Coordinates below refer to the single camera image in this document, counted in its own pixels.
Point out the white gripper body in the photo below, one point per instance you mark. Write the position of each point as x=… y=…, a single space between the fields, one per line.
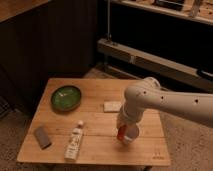
x=128 y=116

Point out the red pepper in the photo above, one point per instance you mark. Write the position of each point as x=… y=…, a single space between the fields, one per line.
x=121 y=132

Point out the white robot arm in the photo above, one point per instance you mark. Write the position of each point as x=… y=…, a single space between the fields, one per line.
x=147 y=94

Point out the green ceramic plate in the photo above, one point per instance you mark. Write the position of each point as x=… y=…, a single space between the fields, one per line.
x=66 y=98

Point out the beige sponge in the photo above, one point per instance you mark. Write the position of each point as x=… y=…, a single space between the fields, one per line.
x=112 y=106

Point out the wooden table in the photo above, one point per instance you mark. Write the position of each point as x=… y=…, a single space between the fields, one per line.
x=99 y=145

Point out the white tube with cap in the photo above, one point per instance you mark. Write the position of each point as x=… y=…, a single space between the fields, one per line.
x=74 y=142

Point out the metal pole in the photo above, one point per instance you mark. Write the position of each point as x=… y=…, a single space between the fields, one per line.
x=108 y=20

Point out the wooden shelf rail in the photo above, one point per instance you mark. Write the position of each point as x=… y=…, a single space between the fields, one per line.
x=151 y=62

